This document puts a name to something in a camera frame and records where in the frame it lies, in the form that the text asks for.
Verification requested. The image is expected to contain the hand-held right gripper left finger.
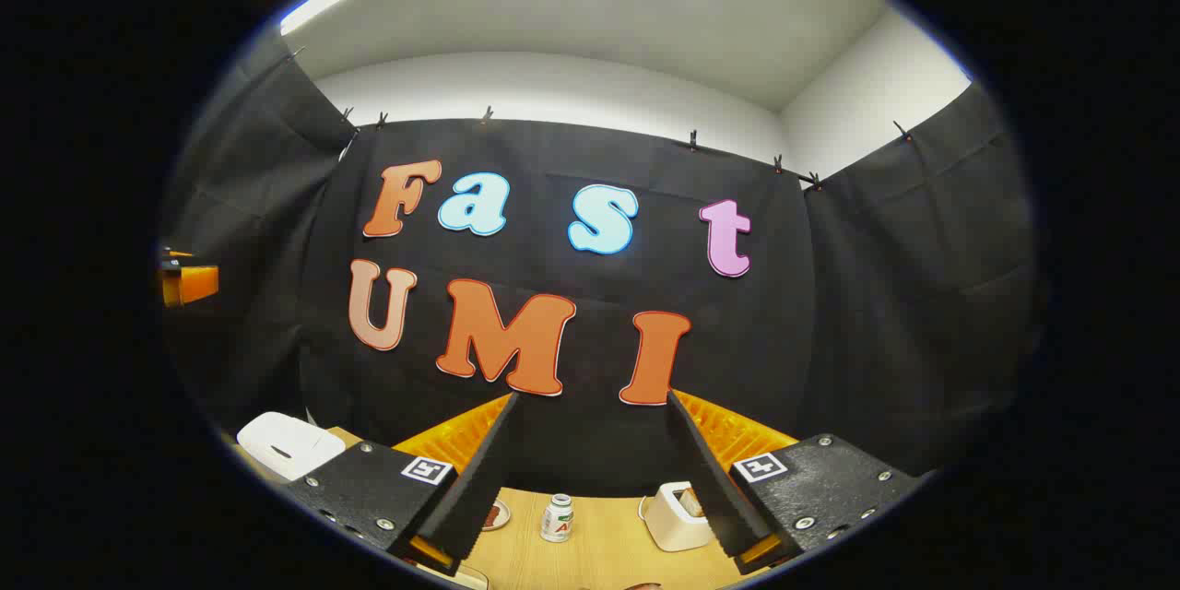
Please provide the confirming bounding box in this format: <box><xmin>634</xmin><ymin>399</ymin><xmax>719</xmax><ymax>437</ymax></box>
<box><xmin>281</xmin><ymin>392</ymin><xmax>522</xmax><ymax>577</ymax></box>

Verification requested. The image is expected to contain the narrow ceiling light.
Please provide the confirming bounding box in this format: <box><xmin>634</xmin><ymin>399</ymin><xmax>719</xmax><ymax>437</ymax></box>
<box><xmin>279</xmin><ymin>0</ymin><xmax>358</xmax><ymax>36</ymax></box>

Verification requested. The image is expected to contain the white rice cooker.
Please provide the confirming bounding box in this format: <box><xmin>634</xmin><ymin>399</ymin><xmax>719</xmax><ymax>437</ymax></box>
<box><xmin>237</xmin><ymin>412</ymin><xmax>347</xmax><ymax>481</ymax></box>

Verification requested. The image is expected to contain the white bottle with green label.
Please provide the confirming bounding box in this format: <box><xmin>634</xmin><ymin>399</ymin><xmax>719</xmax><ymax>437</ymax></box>
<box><xmin>540</xmin><ymin>493</ymin><xmax>574</xmax><ymax>543</ymax></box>

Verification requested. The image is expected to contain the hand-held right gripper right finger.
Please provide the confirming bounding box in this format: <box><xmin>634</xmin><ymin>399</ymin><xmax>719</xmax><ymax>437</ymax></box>
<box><xmin>666</xmin><ymin>389</ymin><xmax>927</xmax><ymax>577</ymax></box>

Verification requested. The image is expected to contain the white chopstick holder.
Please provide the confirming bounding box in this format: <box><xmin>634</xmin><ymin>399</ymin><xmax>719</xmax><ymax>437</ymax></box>
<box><xmin>641</xmin><ymin>481</ymin><xmax>713</xmax><ymax>553</ymax></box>

